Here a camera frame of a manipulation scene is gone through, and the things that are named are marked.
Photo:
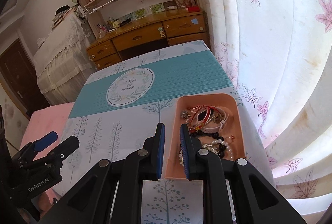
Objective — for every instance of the pink plastic jewelry tray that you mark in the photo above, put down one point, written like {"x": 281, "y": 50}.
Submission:
{"x": 230, "y": 150}

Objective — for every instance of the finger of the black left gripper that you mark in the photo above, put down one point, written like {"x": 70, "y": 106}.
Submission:
{"x": 64, "y": 149}

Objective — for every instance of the wooden desk with drawers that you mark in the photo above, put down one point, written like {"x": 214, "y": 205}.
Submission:
{"x": 149, "y": 34}

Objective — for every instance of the gold chain tassel jewelry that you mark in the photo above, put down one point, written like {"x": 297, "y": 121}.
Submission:
{"x": 214, "y": 147}

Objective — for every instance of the dark brown wooden door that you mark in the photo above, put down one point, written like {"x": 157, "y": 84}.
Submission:
{"x": 20, "y": 75}

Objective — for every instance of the left hand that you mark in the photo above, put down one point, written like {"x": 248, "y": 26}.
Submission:
{"x": 44, "y": 204}

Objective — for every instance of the pink bed sheet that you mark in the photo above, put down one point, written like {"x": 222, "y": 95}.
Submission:
{"x": 44, "y": 121}

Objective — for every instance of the white lace covered furniture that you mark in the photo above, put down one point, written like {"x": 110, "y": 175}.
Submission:
{"x": 61, "y": 63}

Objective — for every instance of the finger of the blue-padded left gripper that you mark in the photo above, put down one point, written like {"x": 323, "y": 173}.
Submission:
{"x": 45, "y": 141}

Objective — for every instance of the white floral curtain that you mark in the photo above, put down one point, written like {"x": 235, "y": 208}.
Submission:
{"x": 277, "y": 54}

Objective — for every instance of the white strap wristwatch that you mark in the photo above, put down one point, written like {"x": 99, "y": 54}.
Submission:
{"x": 209, "y": 120}

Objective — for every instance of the teal striped printed tablecloth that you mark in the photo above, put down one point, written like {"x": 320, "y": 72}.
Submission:
{"x": 120, "y": 106}

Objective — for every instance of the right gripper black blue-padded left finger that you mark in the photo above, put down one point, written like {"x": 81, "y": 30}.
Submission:
{"x": 144, "y": 164}

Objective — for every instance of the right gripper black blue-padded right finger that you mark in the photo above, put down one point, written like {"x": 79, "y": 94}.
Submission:
{"x": 201, "y": 164}

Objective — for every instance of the gold cluster brooch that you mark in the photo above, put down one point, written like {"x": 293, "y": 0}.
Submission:
{"x": 185, "y": 114}

